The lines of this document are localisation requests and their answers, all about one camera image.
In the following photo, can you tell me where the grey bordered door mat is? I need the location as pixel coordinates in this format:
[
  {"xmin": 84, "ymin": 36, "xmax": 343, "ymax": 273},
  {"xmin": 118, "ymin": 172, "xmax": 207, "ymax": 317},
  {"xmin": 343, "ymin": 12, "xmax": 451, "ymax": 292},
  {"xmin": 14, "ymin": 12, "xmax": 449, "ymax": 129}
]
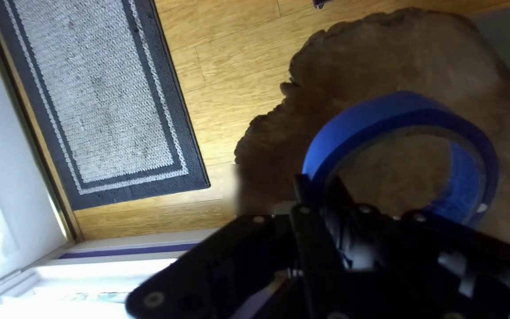
[{"xmin": 0, "ymin": 0, "xmax": 212, "ymax": 213}]

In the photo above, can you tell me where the blue seal tape roll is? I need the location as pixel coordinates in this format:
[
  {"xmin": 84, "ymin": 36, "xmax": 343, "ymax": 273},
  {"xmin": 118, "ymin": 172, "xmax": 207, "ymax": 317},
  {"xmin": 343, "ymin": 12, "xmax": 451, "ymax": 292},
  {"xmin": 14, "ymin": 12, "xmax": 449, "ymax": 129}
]
[{"xmin": 299, "ymin": 89, "xmax": 501, "ymax": 229}]

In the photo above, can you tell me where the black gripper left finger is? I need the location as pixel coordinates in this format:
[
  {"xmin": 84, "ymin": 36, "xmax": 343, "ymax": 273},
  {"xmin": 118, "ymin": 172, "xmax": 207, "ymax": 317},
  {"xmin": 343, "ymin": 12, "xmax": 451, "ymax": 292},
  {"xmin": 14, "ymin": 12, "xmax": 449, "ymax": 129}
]
[{"xmin": 123, "ymin": 174, "xmax": 327, "ymax": 319}]

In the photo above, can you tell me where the white glass door frame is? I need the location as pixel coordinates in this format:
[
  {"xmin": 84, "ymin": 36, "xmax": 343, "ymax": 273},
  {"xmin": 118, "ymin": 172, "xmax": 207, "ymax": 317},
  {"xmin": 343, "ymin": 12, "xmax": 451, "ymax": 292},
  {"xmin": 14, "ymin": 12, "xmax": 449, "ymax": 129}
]
[{"xmin": 0, "ymin": 0, "xmax": 215, "ymax": 319}]

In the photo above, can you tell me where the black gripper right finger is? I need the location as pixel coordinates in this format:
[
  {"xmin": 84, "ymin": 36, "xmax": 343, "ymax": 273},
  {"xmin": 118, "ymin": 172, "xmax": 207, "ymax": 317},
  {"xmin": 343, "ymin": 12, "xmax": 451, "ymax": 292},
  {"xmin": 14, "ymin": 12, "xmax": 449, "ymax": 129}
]
[{"xmin": 323, "ymin": 176, "xmax": 510, "ymax": 319}]

